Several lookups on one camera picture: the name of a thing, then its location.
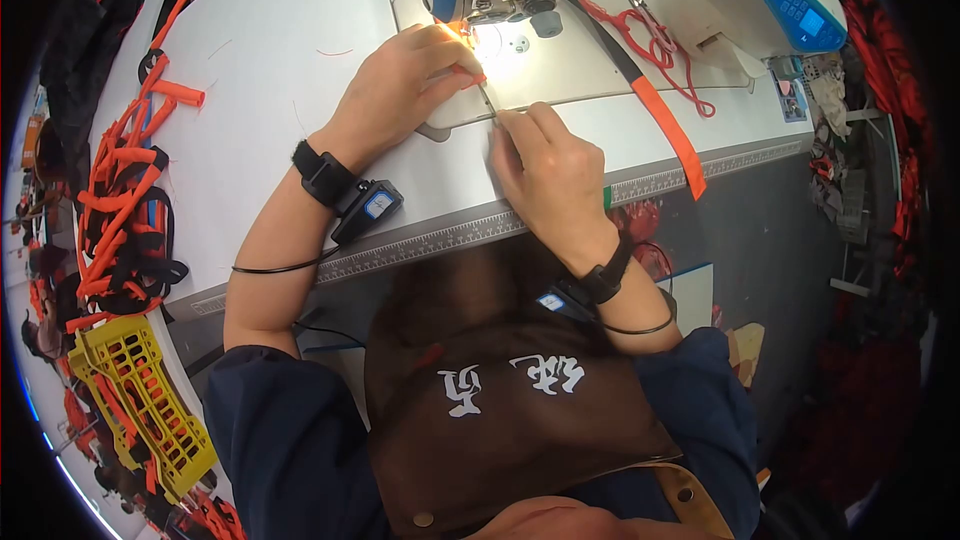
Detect person's left hand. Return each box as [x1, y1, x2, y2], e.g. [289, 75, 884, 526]
[309, 22, 487, 175]

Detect person's right hand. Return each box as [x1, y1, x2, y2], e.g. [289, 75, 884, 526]
[487, 101, 624, 276]

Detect person's left middle finger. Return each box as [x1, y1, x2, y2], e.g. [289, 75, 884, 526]
[397, 22, 462, 47]

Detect person's left index finger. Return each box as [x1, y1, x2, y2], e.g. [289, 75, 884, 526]
[420, 41, 486, 73]

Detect person's right fingers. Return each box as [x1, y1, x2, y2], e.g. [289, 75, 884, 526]
[528, 101, 582, 144]

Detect person's right index finger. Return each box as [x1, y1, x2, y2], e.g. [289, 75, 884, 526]
[495, 109, 556, 159]

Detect person's right thumb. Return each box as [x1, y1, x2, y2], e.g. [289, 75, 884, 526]
[487, 127, 526, 198]

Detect person's left thumb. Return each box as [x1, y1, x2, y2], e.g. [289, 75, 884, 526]
[420, 69, 487, 111]

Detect short orange webbing strip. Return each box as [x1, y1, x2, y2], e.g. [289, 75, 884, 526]
[448, 21, 502, 129]

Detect metal thread snips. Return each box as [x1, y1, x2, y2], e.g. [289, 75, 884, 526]
[621, 0, 681, 55]

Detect black wrist band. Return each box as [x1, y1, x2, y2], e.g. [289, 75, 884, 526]
[291, 138, 406, 246]
[535, 235, 636, 324]

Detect small blue parts tray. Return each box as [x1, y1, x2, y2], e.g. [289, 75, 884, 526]
[768, 56, 813, 125]

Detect person's body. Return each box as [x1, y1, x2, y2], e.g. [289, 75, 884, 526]
[202, 231, 763, 540]

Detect heap of red black fabric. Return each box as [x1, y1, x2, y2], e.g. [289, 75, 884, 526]
[808, 0, 940, 282]

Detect yellow plastic crate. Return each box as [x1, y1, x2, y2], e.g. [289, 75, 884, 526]
[67, 313, 220, 505]

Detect long orange and black strap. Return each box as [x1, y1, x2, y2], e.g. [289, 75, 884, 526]
[561, 0, 709, 202]

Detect red cord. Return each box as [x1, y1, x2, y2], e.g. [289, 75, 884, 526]
[576, 0, 718, 120]

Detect pile of orange black straps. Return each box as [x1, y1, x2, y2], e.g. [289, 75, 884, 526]
[63, 0, 208, 336]

